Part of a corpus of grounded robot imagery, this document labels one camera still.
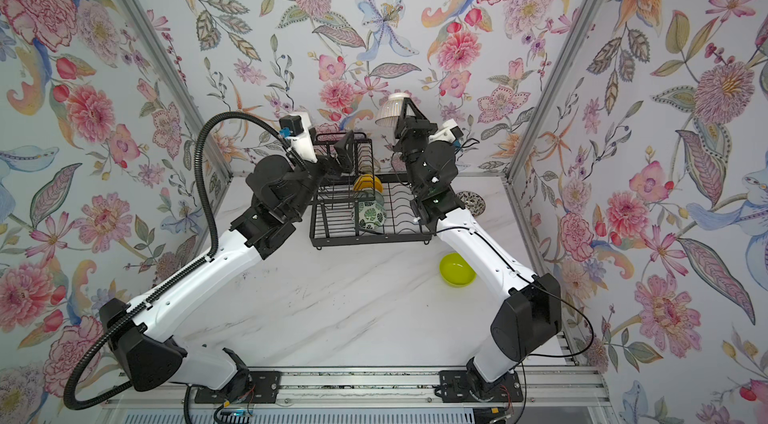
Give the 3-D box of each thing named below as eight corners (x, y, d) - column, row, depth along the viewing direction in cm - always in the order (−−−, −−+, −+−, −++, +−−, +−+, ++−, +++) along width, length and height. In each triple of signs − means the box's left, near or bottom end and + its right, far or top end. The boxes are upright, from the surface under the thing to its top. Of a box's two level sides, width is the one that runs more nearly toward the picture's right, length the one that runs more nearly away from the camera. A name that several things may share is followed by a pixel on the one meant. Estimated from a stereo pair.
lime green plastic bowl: (441, 289, 92) (444, 283, 89) (437, 259, 99) (440, 252, 96) (474, 290, 92) (478, 283, 89) (468, 259, 99) (471, 252, 96)
